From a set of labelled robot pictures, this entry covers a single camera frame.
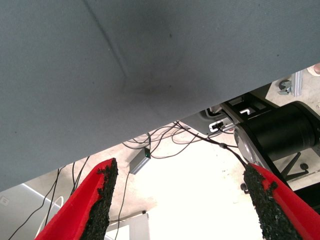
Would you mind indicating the dark grey table cloth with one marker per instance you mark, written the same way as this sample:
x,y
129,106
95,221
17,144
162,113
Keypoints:
x,y
100,62

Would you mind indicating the bare person hand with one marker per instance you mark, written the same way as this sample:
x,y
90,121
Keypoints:
x,y
315,69

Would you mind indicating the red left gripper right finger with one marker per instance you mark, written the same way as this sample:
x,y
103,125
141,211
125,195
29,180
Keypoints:
x,y
280,212

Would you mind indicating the metal bracket clamp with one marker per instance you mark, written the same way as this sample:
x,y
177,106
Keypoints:
x,y
297,82

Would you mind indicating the grey power adapter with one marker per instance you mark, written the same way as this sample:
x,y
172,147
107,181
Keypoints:
x,y
140,161

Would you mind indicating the black office chair base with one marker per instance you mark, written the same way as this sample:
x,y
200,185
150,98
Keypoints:
x,y
303,166

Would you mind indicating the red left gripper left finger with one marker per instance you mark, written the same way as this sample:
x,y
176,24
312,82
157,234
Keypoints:
x,y
82,212

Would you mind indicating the grey metal bracket plate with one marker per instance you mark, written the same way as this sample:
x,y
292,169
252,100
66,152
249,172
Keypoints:
x,y
202,122

